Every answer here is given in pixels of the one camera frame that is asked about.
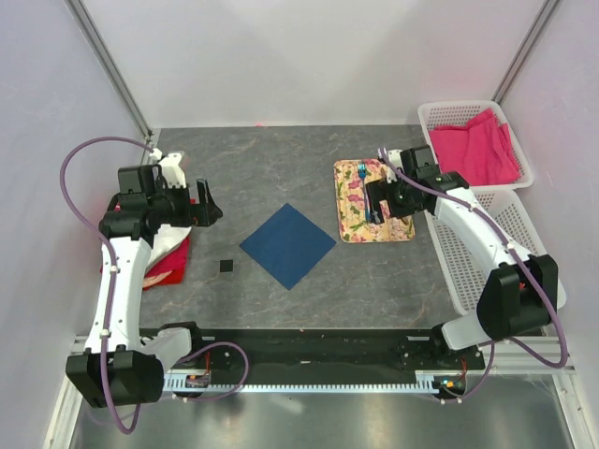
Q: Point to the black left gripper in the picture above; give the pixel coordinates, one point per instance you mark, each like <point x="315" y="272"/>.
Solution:
<point x="208" y="213"/>

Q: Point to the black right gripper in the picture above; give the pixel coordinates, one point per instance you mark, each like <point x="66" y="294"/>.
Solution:
<point x="382" y="190"/>

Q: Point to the blue metallic fork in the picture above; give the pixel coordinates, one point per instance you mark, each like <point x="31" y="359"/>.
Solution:
<point x="370" y="215"/>

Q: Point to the blue paper napkin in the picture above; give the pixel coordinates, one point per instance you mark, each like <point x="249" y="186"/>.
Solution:
<point x="288" y="246"/>

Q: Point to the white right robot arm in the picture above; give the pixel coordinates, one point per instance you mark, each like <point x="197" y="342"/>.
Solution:
<point x="521" y="291"/>

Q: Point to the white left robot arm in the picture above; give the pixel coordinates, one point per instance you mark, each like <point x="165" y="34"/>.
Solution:
<point x="116" y="366"/>

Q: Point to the white cloth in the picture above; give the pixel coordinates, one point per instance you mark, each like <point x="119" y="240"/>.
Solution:
<point x="170" y="250"/>

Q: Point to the floral placemat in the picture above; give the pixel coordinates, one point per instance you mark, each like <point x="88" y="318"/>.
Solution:
<point x="351" y="211"/>

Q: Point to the small black square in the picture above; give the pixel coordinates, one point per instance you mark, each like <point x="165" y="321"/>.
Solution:
<point x="226" y="265"/>

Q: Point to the red folded cloth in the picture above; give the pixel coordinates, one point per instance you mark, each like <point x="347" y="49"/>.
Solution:
<point x="137" y="264"/>

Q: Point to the lower white plastic basket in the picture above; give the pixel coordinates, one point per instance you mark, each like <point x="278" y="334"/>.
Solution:
<point x="464" y="278"/>

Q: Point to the white plastic basket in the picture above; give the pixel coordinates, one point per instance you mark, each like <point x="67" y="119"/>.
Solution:
<point x="464" y="278"/>
<point x="459" y="113"/>

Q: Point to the pink cloth napkins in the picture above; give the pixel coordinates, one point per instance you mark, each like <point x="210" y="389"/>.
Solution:
<point x="480" y="151"/>

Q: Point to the upper white plastic basket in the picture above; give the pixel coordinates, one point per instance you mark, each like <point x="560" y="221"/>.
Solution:
<point x="459" y="113"/>

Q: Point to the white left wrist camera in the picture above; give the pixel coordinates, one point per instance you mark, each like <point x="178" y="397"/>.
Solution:
<point x="172" y="166"/>

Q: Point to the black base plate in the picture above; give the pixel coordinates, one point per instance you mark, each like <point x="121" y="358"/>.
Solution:
<point x="326" y="356"/>

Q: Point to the slotted cable duct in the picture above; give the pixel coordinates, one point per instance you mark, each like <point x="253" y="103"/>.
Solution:
<point x="186" y="384"/>

